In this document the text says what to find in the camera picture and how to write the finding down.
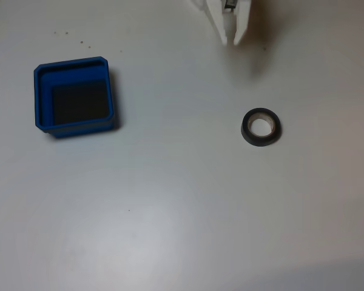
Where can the black tape roll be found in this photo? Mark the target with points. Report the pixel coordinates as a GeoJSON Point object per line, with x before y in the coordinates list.
{"type": "Point", "coordinates": [245, 133]}

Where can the blue plastic box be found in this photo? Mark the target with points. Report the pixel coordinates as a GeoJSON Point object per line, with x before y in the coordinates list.
{"type": "Point", "coordinates": [76, 128]}

